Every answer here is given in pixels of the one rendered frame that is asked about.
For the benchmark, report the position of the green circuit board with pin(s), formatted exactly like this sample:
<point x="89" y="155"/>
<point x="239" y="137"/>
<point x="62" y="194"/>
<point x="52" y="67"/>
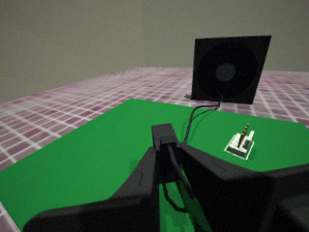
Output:
<point x="90" y="163"/>

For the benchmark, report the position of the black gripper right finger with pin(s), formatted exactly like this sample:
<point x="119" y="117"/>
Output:
<point x="236" y="199"/>

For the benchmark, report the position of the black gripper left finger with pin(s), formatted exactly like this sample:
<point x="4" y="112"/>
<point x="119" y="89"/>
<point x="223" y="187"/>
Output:
<point x="134" y="207"/>

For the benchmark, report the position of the black computer fan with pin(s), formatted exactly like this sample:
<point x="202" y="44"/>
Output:
<point x="230" y="66"/>

